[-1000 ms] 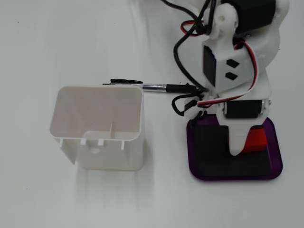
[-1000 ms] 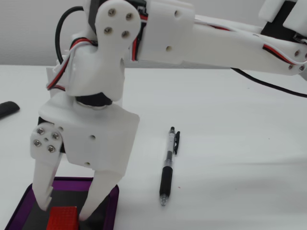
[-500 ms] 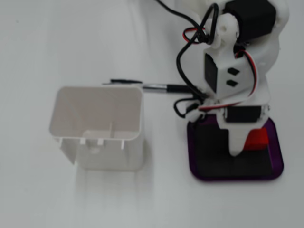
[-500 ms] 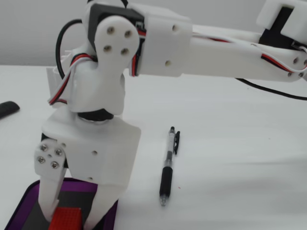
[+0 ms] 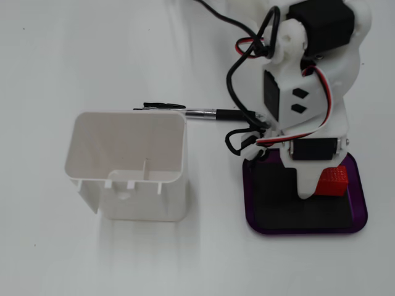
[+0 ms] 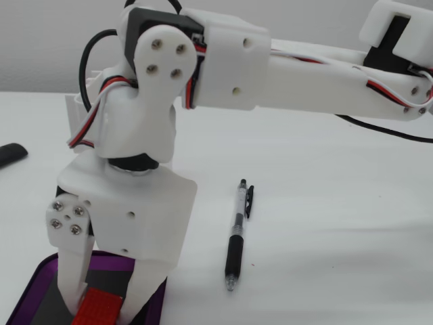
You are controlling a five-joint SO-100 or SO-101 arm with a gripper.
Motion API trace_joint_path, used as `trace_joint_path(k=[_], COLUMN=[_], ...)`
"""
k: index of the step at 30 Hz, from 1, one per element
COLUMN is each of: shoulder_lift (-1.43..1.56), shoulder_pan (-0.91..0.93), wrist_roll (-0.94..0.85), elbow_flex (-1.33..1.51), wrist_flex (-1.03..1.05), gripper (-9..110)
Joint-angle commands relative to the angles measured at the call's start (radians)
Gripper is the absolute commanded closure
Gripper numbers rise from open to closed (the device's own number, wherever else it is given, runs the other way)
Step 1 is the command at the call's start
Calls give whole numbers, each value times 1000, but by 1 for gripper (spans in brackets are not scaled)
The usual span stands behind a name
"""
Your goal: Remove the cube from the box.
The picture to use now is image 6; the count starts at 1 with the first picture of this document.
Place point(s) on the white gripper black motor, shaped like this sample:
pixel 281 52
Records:
pixel 142 217

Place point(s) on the red studded cube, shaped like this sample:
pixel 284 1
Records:
pixel 98 306

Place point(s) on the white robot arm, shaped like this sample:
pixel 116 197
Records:
pixel 236 74

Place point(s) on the purple metal tin box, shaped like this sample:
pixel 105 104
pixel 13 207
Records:
pixel 34 284

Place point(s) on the black pad in tin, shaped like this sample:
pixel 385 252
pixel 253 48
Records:
pixel 105 279

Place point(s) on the black clear ballpoint pen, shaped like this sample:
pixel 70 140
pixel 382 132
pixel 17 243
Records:
pixel 234 250

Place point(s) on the black oblong object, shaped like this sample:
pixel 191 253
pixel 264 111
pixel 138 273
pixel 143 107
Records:
pixel 11 152

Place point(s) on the white plastic cup container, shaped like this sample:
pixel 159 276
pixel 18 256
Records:
pixel 76 111

